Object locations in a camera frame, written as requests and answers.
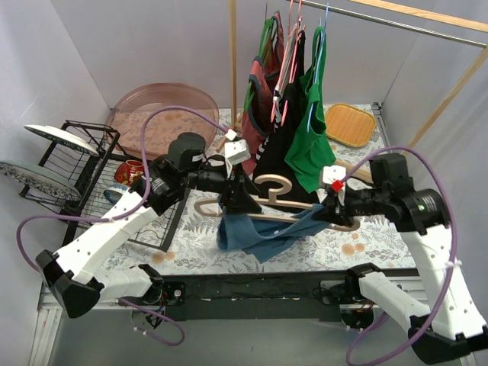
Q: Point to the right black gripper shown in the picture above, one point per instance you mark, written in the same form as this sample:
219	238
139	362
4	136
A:
337	206

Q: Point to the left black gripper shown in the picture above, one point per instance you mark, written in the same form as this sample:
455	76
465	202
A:
232	189

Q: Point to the wooden hanger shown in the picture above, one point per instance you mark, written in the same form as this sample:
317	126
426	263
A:
272	200

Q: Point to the blue tank top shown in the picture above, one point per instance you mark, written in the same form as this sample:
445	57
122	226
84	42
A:
266	238

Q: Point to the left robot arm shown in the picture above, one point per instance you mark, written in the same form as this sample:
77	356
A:
73	273

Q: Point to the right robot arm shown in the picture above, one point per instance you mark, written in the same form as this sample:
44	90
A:
448	326

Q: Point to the black tank top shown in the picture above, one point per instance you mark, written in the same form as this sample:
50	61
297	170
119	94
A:
271	158

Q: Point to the green tank top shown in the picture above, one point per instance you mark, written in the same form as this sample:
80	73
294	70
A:
310	151

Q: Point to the red tank top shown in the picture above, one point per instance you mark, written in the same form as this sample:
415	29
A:
256	120

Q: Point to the pink hanger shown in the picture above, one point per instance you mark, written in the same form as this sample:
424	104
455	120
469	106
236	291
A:
288	67

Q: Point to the green hanger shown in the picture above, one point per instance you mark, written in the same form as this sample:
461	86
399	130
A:
271	47

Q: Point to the blue hanger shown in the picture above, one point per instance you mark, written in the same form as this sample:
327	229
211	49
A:
320	50

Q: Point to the floral tablecloth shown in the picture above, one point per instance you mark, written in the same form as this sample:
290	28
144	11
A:
194	250

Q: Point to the woven bamboo tray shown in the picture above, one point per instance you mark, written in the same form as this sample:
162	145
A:
349	125

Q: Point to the red floral bowl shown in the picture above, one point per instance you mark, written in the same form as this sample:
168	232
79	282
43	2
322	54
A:
128	172

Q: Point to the blue white bowl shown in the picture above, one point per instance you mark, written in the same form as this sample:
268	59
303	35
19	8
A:
114	193

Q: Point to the white plate upper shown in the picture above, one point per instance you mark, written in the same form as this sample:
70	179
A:
62	137

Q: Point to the blue patterned plate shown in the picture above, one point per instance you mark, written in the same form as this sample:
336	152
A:
41	179

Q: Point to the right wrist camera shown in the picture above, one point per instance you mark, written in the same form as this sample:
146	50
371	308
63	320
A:
332	177

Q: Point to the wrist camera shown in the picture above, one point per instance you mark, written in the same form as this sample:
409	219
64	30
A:
332	177
236	151

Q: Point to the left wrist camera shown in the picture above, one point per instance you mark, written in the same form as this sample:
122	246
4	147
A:
236	151

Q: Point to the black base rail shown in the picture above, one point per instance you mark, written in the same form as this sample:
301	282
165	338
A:
279	295

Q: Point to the black wire dish rack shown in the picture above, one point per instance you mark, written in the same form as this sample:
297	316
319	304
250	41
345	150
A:
91	175

